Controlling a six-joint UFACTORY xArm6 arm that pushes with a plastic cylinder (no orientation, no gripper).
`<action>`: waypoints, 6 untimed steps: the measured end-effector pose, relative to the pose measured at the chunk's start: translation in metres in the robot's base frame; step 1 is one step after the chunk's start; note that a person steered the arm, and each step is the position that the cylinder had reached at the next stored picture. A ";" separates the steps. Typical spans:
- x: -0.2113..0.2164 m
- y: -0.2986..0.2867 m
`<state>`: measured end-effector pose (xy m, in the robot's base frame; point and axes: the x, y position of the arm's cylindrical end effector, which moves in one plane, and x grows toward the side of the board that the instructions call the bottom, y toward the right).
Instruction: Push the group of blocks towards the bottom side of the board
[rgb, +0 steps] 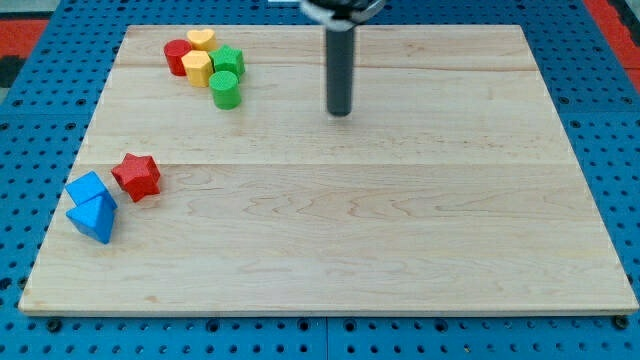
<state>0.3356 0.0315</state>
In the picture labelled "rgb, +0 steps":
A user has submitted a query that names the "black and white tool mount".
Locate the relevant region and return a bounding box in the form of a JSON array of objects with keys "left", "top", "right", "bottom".
[{"left": 299, "top": 0, "right": 386, "bottom": 32}]

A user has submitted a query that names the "green star block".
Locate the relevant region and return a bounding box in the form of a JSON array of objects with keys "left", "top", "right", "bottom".
[{"left": 208, "top": 44, "right": 245, "bottom": 78}]

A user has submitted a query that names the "yellow heart block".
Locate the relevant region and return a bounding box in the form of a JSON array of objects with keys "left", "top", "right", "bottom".
[{"left": 186, "top": 29, "right": 218, "bottom": 52}]

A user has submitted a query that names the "green cylinder block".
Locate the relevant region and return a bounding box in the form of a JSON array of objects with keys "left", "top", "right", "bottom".
[{"left": 209, "top": 71, "right": 242, "bottom": 110}]

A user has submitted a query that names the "blue cube block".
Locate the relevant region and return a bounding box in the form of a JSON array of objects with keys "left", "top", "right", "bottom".
[{"left": 65, "top": 171, "right": 117, "bottom": 209}]

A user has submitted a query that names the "blue triangle block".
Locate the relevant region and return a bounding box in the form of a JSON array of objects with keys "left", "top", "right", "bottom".
[{"left": 66, "top": 195, "right": 115, "bottom": 244}]

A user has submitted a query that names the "yellow pentagon block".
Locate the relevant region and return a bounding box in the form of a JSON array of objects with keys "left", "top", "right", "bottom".
[{"left": 181, "top": 50, "right": 214, "bottom": 88}]

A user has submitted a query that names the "red cylinder block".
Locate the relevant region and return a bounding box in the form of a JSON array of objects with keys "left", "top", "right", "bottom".
[{"left": 163, "top": 39, "right": 192, "bottom": 76}]

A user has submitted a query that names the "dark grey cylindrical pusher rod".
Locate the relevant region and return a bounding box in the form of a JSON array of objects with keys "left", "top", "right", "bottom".
[{"left": 325, "top": 28, "right": 355, "bottom": 117}]

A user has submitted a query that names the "red star block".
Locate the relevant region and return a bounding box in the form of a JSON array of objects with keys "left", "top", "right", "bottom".
[{"left": 111, "top": 153, "right": 160, "bottom": 202}]

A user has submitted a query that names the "light wooden board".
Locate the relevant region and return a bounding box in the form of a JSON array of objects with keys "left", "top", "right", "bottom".
[{"left": 19, "top": 25, "right": 638, "bottom": 317}]

